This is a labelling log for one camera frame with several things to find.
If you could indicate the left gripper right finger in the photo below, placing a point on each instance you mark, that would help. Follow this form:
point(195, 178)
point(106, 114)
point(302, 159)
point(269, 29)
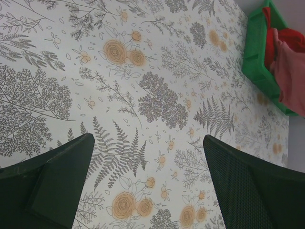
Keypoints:
point(253, 193)

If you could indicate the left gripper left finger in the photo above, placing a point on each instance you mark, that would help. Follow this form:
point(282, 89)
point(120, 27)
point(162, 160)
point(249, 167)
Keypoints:
point(44, 192)

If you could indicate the pink t shirt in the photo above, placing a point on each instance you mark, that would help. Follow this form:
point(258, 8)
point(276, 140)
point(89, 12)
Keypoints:
point(289, 72)

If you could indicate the green plastic bin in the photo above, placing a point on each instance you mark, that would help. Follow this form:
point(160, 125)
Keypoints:
point(253, 64)

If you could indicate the floral patterned table mat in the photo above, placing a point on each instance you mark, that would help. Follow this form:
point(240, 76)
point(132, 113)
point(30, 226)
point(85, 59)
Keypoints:
point(149, 79)

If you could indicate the red t shirt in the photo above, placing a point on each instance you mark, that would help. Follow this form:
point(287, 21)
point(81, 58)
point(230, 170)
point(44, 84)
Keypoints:
point(294, 39)

